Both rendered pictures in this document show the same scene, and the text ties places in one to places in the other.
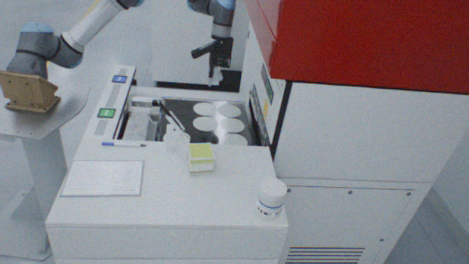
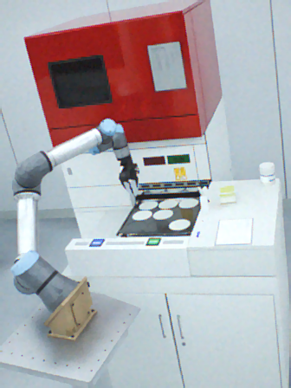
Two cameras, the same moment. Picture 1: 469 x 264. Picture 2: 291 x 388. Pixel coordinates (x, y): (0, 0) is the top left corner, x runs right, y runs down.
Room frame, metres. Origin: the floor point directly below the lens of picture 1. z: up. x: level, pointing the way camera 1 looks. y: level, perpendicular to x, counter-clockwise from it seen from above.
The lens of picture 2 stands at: (0.10, 2.05, 2.00)
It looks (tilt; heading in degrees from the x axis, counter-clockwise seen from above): 24 degrees down; 300
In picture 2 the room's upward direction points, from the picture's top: 11 degrees counter-clockwise
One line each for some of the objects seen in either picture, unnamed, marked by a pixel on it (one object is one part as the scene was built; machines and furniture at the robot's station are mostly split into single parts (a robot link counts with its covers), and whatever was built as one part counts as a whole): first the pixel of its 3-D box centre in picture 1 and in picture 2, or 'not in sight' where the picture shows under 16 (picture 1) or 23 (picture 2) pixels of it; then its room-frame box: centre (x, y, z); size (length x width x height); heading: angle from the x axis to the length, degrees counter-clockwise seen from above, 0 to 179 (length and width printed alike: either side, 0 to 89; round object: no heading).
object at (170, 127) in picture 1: (175, 131); (204, 197); (0.89, 0.19, 1.03); 0.06 x 0.04 x 0.13; 100
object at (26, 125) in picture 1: (31, 115); (74, 340); (1.22, 0.89, 0.75); 0.45 x 0.44 x 0.13; 91
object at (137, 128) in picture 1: (137, 129); not in sight; (1.09, 0.38, 0.87); 0.36 x 0.08 x 0.03; 10
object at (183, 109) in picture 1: (205, 124); (163, 215); (1.15, 0.12, 0.90); 0.34 x 0.34 x 0.01; 10
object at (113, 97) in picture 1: (114, 111); (128, 256); (1.16, 0.49, 0.89); 0.55 x 0.09 x 0.14; 10
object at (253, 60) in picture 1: (259, 78); (134, 175); (1.38, -0.07, 1.02); 0.82 x 0.03 x 0.40; 10
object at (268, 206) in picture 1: (270, 199); (267, 173); (0.68, -0.12, 1.01); 0.07 x 0.07 x 0.10
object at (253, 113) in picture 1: (256, 125); (170, 196); (1.20, -0.09, 0.89); 0.44 x 0.02 x 0.10; 10
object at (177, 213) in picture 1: (175, 195); (239, 223); (0.75, 0.15, 0.89); 0.62 x 0.35 x 0.14; 100
